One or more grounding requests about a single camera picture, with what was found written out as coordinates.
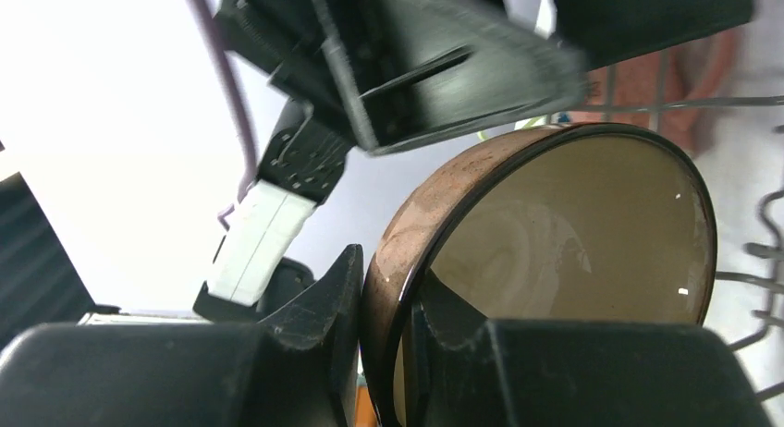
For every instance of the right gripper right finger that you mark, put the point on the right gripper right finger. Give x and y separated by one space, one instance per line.
476 372

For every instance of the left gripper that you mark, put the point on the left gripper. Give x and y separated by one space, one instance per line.
397 75

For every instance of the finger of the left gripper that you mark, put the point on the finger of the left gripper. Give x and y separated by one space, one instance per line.
611 31

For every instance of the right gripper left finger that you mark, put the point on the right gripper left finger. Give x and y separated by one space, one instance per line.
296 367

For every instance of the pink polka dot plate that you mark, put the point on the pink polka dot plate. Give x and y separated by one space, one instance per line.
690 71

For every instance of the brown floral mug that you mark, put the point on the brown floral mug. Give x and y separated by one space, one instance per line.
590 221

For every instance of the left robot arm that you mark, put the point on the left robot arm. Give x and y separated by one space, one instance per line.
292 163

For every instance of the grey wire dish rack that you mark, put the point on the grey wire dish rack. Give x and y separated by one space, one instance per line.
740 138

